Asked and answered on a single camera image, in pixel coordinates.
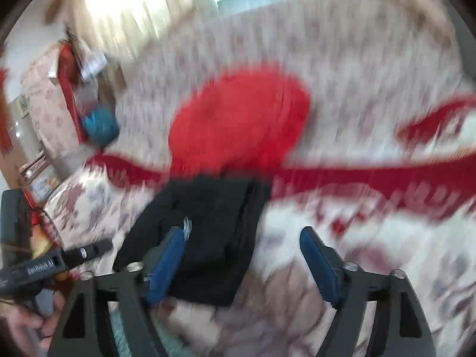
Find blue plastic bag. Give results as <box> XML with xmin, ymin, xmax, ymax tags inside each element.
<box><xmin>82</xmin><ymin>105</ymin><xmax>119</xmax><ymax>148</ymax></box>

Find white red plush blanket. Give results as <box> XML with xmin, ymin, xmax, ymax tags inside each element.
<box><xmin>40</xmin><ymin>96</ymin><xmax>476</xmax><ymax>357</ymax></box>

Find red hanging bag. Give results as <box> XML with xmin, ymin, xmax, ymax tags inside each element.
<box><xmin>57</xmin><ymin>41</ymin><xmax>88</xmax><ymax>144</ymax></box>

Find person's left hand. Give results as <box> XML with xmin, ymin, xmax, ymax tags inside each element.
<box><xmin>5</xmin><ymin>291</ymin><xmax>65</xmax><ymax>356</ymax></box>

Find clear plastic bag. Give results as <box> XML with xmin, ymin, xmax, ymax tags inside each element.
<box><xmin>80</xmin><ymin>50</ymin><xmax>108</xmax><ymax>82</ymax></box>

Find teal fluffy rug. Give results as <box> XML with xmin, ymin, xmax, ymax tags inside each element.
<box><xmin>108</xmin><ymin>302</ymin><xmax>197</xmax><ymax>357</ymax></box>

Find black pants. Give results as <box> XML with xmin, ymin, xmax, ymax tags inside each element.
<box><xmin>113</xmin><ymin>176</ymin><xmax>271</xmax><ymax>307</ymax></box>

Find red heart ruffled cushion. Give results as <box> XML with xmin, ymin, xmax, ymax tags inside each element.
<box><xmin>169</xmin><ymin>65</ymin><xmax>311</xmax><ymax>175</ymax></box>

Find floral patterned quilt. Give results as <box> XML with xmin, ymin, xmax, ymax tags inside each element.
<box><xmin>108</xmin><ymin>0</ymin><xmax>475</xmax><ymax>167</ymax></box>

